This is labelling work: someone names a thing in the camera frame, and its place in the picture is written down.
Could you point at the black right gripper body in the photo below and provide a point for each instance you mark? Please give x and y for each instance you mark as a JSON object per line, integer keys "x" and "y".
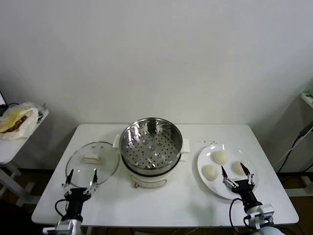
{"x": 244, "y": 193}

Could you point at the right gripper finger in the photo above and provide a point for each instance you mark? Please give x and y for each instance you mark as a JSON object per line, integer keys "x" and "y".
{"x": 228, "y": 182}
{"x": 250, "y": 180}

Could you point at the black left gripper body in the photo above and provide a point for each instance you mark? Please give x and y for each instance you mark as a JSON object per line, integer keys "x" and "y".
{"x": 74, "y": 198}

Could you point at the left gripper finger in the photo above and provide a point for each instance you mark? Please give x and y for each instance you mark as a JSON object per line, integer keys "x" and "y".
{"x": 67, "y": 186}
{"x": 93, "y": 184}

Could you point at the white steamed baozi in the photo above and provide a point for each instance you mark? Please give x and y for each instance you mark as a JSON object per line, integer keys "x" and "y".
{"x": 237, "y": 168}
{"x": 220, "y": 157}
{"x": 209, "y": 172}

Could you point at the perforated steel steamer basket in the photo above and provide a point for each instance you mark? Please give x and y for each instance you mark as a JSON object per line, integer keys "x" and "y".
{"x": 151, "y": 147}

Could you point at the white round plate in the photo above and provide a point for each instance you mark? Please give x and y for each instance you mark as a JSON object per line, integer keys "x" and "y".
{"x": 215, "y": 187}

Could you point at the scattered dark crumbs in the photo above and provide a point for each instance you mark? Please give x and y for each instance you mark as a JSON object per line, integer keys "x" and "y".
{"x": 207, "y": 141}

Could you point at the white side table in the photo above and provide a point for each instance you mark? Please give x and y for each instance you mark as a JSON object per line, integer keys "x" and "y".
{"x": 9, "y": 151}

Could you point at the plastic bag with food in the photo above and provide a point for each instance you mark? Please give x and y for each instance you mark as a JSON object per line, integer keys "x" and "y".
{"x": 24, "y": 122}

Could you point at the white shelf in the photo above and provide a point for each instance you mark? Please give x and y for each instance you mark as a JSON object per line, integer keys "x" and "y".
{"x": 307, "y": 98}

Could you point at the open laptop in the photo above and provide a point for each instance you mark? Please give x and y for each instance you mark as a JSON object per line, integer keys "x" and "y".
{"x": 2, "y": 98}

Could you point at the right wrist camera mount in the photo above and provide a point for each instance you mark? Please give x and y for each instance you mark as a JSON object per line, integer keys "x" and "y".
{"x": 261, "y": 213}

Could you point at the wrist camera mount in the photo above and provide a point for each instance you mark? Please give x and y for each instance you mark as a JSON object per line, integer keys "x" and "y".
{"x": 61, "y": 230}
{"x": 261, "y": 213}

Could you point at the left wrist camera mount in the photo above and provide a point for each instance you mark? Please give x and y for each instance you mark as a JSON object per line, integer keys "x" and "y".
{"x": 61, "y": 230}

